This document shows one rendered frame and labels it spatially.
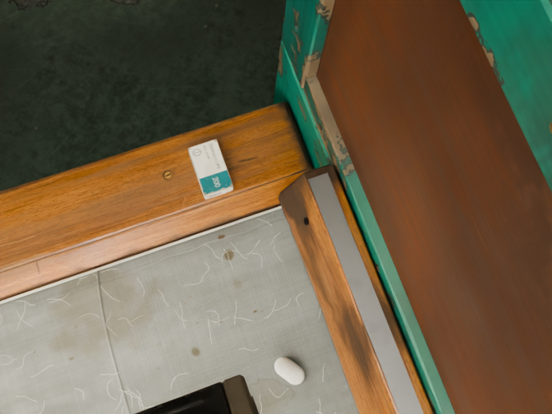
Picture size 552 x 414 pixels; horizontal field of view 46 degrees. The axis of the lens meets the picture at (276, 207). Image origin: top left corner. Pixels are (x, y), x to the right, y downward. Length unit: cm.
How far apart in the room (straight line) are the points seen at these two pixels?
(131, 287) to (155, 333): 6
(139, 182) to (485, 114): 48
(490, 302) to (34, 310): 51
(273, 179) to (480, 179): 39
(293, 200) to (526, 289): 34
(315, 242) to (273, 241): 11
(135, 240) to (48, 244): 9
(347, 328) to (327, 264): 7
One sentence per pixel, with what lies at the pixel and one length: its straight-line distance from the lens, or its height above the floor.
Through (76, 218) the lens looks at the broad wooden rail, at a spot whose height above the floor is 76.
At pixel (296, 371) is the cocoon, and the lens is 74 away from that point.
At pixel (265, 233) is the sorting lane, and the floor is 74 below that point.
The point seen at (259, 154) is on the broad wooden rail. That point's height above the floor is 76.
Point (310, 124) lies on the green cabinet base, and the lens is 73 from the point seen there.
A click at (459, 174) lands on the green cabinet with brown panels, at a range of 45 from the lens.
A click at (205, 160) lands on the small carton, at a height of 79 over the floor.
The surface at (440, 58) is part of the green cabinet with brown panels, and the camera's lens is 42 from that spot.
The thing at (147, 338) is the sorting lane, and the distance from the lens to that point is 77.
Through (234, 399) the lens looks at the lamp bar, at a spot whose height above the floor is 108.
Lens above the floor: 150
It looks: 75 degrees down
